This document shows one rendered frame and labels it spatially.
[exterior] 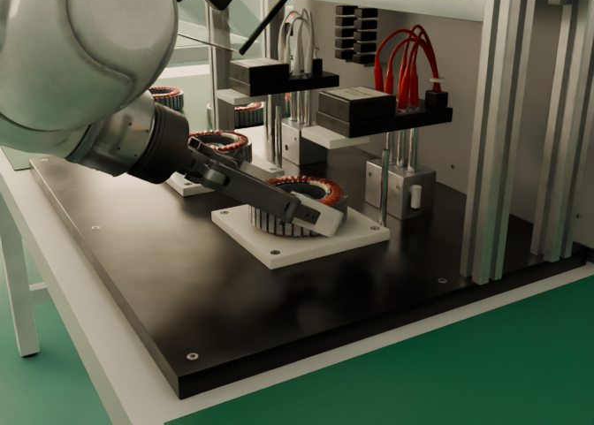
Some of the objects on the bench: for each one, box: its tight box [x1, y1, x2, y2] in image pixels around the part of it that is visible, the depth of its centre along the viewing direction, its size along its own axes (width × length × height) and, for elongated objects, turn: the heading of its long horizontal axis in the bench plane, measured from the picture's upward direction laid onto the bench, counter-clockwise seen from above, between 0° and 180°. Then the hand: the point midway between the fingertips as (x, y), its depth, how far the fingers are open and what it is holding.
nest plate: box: [211, 204, 390, 269], centre depth 78 cm, size 15×15×1 cm
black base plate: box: [29, 125, 589, 400], centre depth 89 cm, size 47×64×2 cm
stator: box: [248, 176, 347, 237], centre depth 77 cm, size 11×11×4 cm
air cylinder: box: [365, 156, 437, 220], centre depth 84 cm, size 5×8×6 cm
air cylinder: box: [275, 117, 327, 165], centre depth 103 cm, size 5×8×6 cm
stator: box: [207, 102, 263, 127], centre depth 132 cm, size 11×11×4 cm
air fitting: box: [409, 185, 422, 211], centre depth 80 cm, size 1×1×3 cm
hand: (297, 202), depth 77 cm, fingers closed on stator, 11 cm apart
